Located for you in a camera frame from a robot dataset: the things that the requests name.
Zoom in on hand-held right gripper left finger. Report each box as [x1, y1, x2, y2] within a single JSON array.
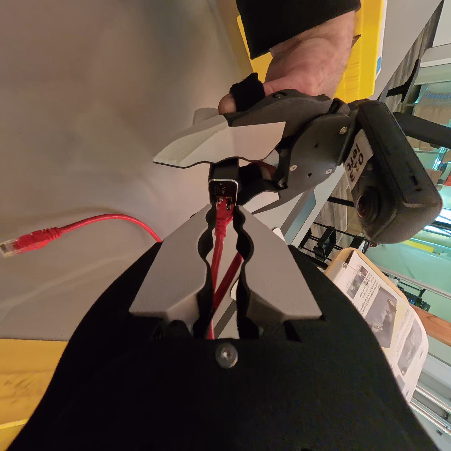
[[128, 204, 216, 337]]

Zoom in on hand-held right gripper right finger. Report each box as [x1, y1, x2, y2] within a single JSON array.
[[233, 205, 323, 339]]

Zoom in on printed instruction pages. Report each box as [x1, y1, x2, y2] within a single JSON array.
[[331, 252, 430, 402]]

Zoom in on wooden table black frame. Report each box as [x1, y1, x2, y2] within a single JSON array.
[[412, 304, 451, 347]]

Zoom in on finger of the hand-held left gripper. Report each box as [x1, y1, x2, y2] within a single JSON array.
[[153, 107, 287, 168], [240, 166, 316, 216]]

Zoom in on person's left hand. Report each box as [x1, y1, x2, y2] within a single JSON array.
[[218, 12, 356, 116]]

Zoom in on red ethernet cable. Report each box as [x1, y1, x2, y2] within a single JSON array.
[[0, 202, 244, 340]]

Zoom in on person's left forearm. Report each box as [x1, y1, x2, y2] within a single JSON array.
[[235, 0, 362, 60]]

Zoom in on black frame post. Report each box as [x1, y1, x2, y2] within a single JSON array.
[[393, 112, 451, 149]]

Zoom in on black ethernet port adapter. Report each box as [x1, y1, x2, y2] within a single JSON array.
[[208, 160, 241, 206]]

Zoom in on yellow plastic bin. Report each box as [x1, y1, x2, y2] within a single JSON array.
[[0, 338, 69, 451], [236, 0, 385, 100]]

